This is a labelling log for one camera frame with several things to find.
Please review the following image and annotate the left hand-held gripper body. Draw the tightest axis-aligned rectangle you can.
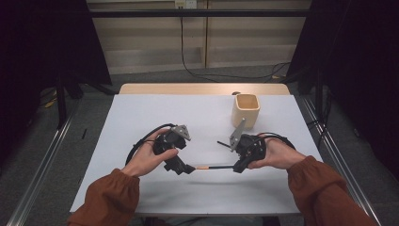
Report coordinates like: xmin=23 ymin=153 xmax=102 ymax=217
xmin=152 ymin=124 xmax=192 ymax=176

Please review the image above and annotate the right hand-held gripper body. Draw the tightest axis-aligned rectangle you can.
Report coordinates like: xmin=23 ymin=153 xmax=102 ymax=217
xmin=230 ymin=118 xmax=268 ymax=163

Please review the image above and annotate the black brush with orange end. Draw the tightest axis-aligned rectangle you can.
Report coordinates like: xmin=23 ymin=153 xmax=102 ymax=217
xmin=195 ymin=165 xmax=235 ymax=170

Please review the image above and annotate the beige square cup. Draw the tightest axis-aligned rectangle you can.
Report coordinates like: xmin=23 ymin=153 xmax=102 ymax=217
xmin=231 ymin=92 xmax=262 ymax=130

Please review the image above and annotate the person's right hand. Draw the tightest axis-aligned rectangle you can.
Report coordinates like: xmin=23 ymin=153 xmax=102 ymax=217
xmin=247 ymin=136 xmax=307 ymax=170

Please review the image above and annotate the person's left hand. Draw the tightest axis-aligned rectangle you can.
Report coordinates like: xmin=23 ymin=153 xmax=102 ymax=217
xmin=121 ymin=127 xmax=179 ymax=178

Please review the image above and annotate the white table sheet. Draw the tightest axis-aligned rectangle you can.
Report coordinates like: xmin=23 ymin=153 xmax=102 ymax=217
xmin=69 ymin=93 xmax=324 ymax=217

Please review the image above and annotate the wooden table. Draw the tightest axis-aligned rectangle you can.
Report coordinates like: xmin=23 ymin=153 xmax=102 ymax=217
xmin=118 ymin=83 xmax=291 ymax=96

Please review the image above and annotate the black curtain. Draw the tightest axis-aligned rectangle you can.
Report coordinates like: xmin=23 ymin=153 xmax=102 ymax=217
xmin=286 ymin=0 xmax=399 ymax=182
xmin=0 ymin=0 xmax=113 ymax=168

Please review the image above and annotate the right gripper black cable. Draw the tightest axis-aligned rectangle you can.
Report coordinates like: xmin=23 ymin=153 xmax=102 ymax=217
xmin=257 ymin=132 xmax=296 ymax=150

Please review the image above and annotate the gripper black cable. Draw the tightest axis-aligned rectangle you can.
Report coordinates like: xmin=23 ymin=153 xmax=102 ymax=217
xmin=257 ymin=132 xmax=296 ymax=150
xmin=124 ymin=122 xmax=177 ymax=167

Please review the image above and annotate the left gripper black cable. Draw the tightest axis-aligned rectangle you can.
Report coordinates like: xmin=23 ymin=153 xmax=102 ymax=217
xmin=124 ymin=122 xmax=177 ymax=167

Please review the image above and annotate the black floor cable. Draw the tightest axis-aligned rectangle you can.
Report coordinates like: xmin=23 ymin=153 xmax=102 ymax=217
xmin=309 ymin=119 xmax=327 ymax=149

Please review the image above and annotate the aluminium floor rail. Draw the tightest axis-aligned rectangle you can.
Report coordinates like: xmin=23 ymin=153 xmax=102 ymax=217
xmin=6 ymin=103 xmax=81 ymax=226
xmin=300 ymin=95 xmax=382 ymax=226

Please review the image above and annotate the black stand post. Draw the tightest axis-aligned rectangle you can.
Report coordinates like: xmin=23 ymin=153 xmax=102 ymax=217
xmin=314 ymin=67 xmax=324 ymax=121
xmin=56 ymin=73 xmax=69 ymax=129

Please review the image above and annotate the black wall cable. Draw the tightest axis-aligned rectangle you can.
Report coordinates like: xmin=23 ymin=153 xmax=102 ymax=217
xmin=179 ymin=15 xmax=291 ymax=83

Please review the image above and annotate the black horizontal frame bar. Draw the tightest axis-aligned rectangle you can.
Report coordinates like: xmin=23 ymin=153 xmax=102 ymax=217
xmin=88 ymin=8 xmax=311 ymax=18

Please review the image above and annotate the white wall socket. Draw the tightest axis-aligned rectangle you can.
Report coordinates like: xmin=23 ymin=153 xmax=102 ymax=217
xmin=174 ymin=0 xmax=198 ymax=9

